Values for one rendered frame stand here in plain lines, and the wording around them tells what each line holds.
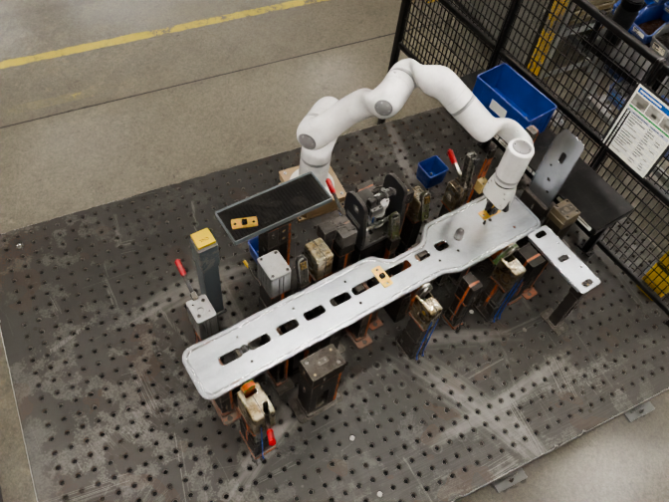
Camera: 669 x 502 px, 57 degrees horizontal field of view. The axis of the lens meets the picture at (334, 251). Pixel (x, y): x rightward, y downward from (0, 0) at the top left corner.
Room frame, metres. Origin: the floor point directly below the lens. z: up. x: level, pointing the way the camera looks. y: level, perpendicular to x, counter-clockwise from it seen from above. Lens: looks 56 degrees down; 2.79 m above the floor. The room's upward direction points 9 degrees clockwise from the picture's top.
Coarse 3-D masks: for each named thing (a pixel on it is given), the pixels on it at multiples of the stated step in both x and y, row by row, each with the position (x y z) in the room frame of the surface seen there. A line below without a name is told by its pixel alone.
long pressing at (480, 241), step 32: (448, 224) 1.41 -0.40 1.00; (480, 224) 1.43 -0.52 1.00; (512, 224) 1.46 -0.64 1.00; (448, 256) 1.27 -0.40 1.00; (480, 256) 1.29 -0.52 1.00; (320, 288) 1.06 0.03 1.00; (384, 288) 1.10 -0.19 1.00; (416, 288) 1.12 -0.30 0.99; (256, 320) 0.90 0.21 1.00; (288, 320) 0.92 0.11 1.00; (320, 320) 0.94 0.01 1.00; (352, 320) 0.96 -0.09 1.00; (192, 352) 0.76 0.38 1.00; (224, 352) 0.78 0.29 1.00; (256, 352) 0.80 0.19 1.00; (288, 352) 0.81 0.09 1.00; (224, 384) 0.68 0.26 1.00
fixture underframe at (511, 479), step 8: (648, 400) 1.27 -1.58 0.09; (640, 408) 1.26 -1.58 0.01; (648, 408) 1.26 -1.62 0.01; (632, 416) 1.21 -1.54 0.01; (640, 416) 1.22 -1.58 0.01; (512, 472) 0.83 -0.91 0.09; (520, 472) 0.86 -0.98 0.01; (504, 480) 0.81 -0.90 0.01; (512, 480) 0.81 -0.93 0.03; (520, 480) 0.82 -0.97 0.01; (496, 488) 0.77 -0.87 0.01; (504, 488) 0.78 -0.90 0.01
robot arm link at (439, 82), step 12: (408, 60) 1.65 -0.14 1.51; (408, 72) 1.61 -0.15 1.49; (420, 72) 1.55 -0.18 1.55; (432, 72) 1.53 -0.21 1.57; (444, 72) 1.53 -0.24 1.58; (420, 84) 1.53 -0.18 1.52; (432, 84) 1.50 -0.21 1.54; (444, 84) 1.50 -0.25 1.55; (456, 84) 1.51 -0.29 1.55; (432, 96) 1.50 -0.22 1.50; (444, 96) 1.49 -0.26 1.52; (456, 96) 1.49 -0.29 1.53; (468, 96) 1.50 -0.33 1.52; (456, 108) 1.47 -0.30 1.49
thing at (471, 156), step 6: (468, 156) 1.55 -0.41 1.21; (474, 156) 1.57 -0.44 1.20; (468, 162) 1.55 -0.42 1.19; (474, 162) 1.53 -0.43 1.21; (480, 162) 1.54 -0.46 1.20; (468, 168) 1.54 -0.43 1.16; (462, 174) 1.55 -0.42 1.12; (468, 174) 1.56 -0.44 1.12; (462, 180) 1.54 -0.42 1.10; (468, 180) 1.56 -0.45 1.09; (462, 186) 1.54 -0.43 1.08; (468, 186) 1.55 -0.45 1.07
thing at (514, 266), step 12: (504, 264) 1.25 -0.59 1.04; (516, 264) 1.25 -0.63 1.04; (492, 276) 1.26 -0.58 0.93; (504, 276) 1.23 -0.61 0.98; (516, 276) 1.20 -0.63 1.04; (492, 288) 1.25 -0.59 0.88; (504, 288) 1.21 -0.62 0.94; (516, 288) 1.23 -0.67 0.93; (480, 300) 1.25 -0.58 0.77; (492, 300) 1.23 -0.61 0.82; (480, 312) 1.23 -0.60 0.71; (492, 312) 1.21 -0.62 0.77
